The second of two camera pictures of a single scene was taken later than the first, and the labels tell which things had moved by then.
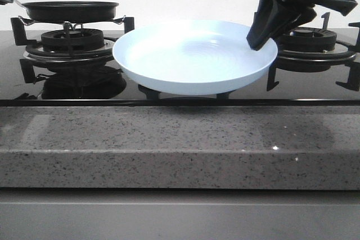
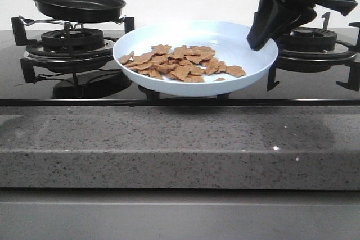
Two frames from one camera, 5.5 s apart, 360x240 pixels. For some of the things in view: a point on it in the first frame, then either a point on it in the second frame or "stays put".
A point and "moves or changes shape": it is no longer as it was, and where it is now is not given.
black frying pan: x=69 y=12 moves or changes shape
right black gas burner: x=309 y=39 stays put
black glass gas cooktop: x=52 y=68 stays put
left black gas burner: x=72 y=40 stays put
